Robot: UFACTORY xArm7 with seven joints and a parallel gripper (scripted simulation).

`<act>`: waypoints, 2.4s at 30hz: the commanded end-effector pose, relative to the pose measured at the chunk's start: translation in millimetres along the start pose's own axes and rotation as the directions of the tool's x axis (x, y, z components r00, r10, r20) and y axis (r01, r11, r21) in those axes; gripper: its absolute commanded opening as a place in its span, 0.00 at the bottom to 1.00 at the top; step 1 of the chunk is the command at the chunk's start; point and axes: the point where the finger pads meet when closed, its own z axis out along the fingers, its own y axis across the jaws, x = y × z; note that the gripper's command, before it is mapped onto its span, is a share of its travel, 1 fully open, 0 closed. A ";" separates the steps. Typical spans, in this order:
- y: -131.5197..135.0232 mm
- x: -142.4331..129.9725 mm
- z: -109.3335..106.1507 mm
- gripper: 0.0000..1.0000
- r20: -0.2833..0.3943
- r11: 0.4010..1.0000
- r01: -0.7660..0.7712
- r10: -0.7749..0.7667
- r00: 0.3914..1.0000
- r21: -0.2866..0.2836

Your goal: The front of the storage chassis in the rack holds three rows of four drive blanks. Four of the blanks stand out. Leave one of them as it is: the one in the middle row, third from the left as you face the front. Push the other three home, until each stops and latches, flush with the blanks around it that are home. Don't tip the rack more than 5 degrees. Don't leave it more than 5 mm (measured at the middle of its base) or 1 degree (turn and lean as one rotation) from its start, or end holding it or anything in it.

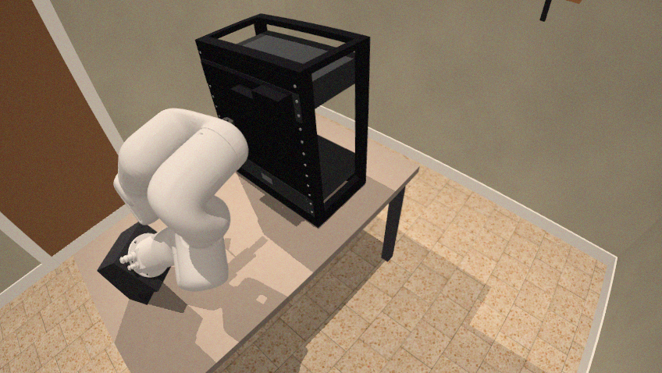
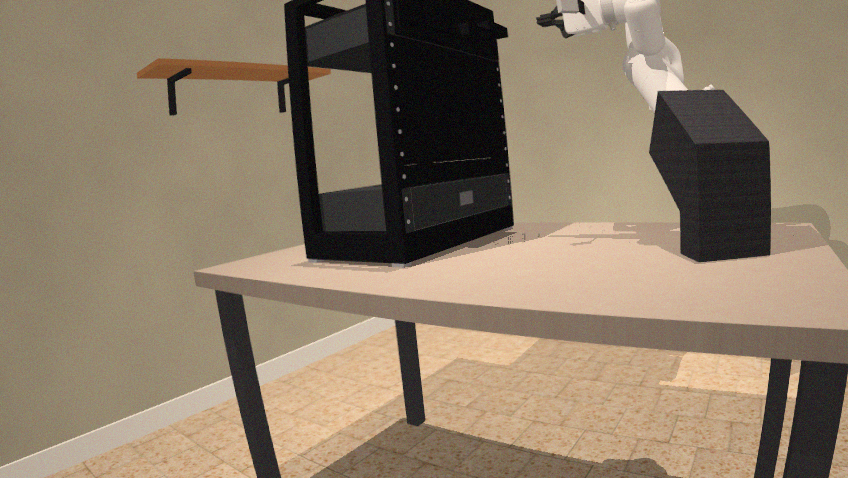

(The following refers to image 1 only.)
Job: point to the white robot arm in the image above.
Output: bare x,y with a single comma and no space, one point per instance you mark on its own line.
190,172

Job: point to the black equipment rack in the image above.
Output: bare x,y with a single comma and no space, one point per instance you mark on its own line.
287,158

